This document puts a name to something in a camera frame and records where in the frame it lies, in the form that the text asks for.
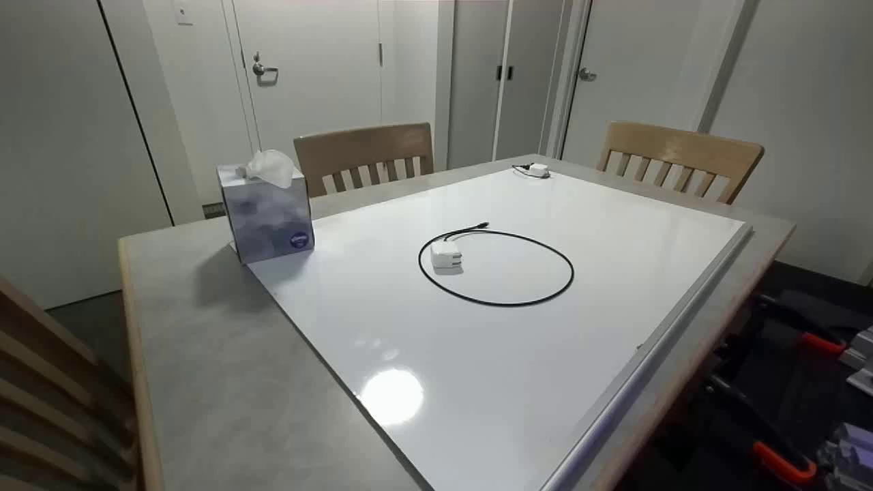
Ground white charger long black cable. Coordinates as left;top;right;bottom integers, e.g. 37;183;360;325
415;217;578;311

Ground light wooden slatted chair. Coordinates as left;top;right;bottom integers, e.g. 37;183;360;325
0;273;144;491
293;119;436;198
595;119;768;208

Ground large white whiteboard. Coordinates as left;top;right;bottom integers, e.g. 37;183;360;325
245;160;760;491

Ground white closet door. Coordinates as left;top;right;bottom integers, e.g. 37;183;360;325
500;0;569;163
447;0;505;172

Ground purple tissue box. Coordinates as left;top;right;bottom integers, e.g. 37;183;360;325
217;160;316;266

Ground white tissue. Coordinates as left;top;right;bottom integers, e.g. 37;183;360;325
243;148;300;191

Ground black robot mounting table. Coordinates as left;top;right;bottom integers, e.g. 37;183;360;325
637;262;873;491

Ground small aluminium blocks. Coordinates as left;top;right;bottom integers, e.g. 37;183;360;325
841;325;873;397

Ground white charger short cable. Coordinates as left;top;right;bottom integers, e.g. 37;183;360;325
511;159;554;183

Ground orange handled black clamp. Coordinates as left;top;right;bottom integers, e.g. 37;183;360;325
754;294;854;362
704;377;822;487

